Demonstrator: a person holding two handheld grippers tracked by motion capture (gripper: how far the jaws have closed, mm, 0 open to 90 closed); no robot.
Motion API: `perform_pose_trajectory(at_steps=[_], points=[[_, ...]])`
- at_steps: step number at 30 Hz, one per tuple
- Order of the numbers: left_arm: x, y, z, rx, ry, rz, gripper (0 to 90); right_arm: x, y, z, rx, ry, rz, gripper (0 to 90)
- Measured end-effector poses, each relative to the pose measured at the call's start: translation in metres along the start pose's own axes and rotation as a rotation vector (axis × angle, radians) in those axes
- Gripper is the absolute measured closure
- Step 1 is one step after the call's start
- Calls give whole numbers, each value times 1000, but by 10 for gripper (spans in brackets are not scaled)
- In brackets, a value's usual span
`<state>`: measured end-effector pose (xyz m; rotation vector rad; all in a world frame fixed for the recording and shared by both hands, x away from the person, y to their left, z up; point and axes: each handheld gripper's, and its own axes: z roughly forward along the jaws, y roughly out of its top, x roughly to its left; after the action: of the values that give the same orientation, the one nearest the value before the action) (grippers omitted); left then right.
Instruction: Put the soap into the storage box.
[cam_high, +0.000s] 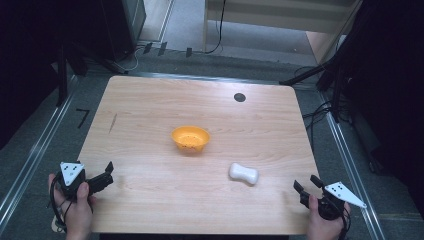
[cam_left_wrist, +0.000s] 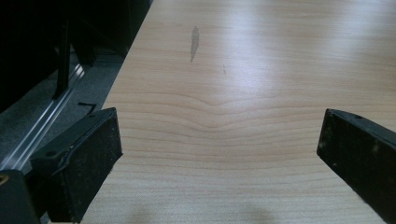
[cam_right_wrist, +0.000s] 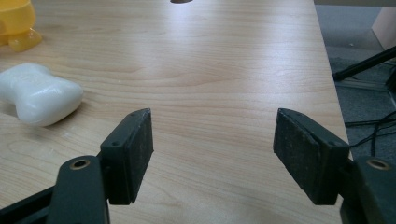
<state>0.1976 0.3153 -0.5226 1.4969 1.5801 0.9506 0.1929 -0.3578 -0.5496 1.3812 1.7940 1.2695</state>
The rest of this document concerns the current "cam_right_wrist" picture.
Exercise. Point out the yellow plastic toy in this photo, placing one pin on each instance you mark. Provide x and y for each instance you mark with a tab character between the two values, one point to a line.
15	23

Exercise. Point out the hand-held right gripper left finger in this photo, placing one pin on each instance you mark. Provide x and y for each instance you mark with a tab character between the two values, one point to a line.
126	158

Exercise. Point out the light wooden furniture panel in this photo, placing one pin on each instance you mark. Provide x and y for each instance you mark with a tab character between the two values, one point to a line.
386	26

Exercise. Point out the white bone-shaped toy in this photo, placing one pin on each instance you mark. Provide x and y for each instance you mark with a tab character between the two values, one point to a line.
39	95

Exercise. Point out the small dark object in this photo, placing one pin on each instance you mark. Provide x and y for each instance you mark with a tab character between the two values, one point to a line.
181	1

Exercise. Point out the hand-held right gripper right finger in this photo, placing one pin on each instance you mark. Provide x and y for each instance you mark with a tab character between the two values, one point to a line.
308	155

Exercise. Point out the black stand leg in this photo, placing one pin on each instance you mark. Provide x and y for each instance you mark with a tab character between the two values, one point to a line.
364	64

